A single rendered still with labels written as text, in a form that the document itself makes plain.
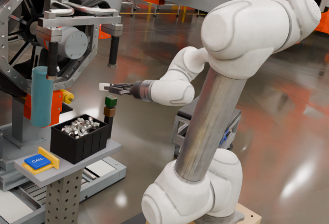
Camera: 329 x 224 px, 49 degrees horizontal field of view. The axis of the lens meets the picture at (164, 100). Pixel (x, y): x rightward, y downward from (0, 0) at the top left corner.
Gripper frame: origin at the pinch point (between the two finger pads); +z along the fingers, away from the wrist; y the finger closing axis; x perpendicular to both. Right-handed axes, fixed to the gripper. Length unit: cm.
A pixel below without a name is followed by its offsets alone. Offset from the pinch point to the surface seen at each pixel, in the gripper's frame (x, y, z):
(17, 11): -35, -17, 75
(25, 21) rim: -29.4, 9.9, 34.7
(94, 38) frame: -18.7, -21.9, 24.0
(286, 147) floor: 84, -168, -40
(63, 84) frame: 2.1, -5.0, 32.1
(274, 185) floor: 86, -104, -47
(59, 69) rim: -4.6, -10.0, 38.7
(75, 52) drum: -15.3, 3.9, 12.0
